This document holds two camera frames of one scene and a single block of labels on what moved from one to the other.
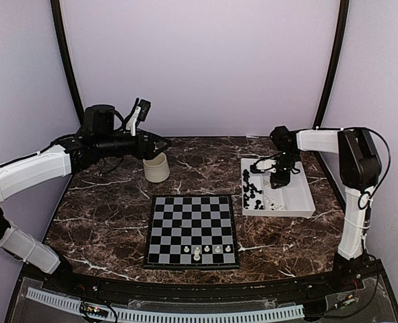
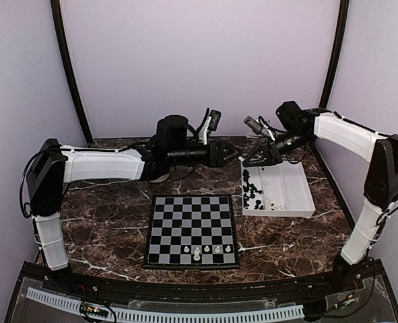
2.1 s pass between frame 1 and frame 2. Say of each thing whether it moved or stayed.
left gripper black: moved
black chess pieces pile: stayed
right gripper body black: moved
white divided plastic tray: stayed
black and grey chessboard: stayed
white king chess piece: stayed
